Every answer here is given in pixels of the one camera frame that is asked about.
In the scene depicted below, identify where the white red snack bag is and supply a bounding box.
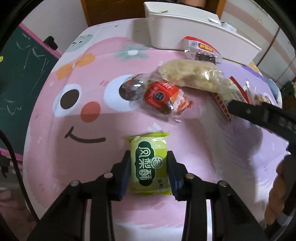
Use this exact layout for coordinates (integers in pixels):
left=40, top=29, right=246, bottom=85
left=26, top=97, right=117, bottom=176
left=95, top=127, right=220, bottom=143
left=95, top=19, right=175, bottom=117
left=212, top=76, right=250, bottom=122

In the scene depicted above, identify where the green pineapple cake packet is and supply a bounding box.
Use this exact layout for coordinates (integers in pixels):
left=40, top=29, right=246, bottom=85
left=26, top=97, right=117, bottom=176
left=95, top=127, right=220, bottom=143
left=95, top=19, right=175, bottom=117
left=127, top=132, right=171, bottom=196

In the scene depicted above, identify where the yellow puffed snack bag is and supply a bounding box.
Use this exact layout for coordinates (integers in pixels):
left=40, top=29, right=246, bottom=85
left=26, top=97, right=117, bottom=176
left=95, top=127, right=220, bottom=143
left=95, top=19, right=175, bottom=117
left=159, top=59, right=231, bottom=93

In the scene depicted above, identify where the red topped dried fruit bag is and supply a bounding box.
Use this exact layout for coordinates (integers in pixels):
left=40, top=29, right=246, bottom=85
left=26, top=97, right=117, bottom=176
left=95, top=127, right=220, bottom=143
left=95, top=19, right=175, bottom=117
left=183, top=36, right=223, bottom=65

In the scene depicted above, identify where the red pastry packet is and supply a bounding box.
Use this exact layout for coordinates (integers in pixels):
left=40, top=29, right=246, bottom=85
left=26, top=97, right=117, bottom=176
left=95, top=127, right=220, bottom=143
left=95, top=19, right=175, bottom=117
left=143, top=80, right=193, bottom=122

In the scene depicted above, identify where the mixed nuts clear packet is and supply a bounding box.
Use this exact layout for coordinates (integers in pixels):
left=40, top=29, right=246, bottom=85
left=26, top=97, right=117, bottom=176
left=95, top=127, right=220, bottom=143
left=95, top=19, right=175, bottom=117
left=119, top=74, right=151, bottom=101

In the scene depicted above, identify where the person's right hand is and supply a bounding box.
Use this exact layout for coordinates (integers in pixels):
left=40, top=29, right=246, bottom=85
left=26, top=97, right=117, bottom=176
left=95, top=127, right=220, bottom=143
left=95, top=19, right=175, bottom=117
left=264, top=161, right=287, bottom=225

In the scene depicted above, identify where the white plastic storage bin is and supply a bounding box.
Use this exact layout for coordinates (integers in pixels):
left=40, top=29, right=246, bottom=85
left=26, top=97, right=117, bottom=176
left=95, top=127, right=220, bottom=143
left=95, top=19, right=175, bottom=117
left=144, top=1, right=261, bottom=65

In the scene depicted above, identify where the black easel knob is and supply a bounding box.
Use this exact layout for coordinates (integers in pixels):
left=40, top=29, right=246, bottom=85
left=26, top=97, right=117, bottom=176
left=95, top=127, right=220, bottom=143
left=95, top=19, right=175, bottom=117
left=43, top=36, right=58, bottom=50

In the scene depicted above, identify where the green chalkboard pink frame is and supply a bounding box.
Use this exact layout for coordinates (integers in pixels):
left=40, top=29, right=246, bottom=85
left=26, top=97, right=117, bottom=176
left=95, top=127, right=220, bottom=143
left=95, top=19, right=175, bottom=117
left=1, top=24, right=60, bottom=161

